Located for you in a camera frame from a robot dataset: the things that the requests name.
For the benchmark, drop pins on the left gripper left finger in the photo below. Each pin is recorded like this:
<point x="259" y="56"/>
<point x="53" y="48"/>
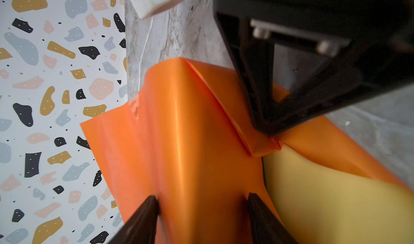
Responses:
<point x="141" y="226"/>

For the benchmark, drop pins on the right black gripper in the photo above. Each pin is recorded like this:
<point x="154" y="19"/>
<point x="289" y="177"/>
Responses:
<point x="300" y="59"/>

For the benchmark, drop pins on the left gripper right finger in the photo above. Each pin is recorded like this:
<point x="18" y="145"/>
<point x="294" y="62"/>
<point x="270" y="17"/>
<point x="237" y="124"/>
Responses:
<point x="265" y="227"/>

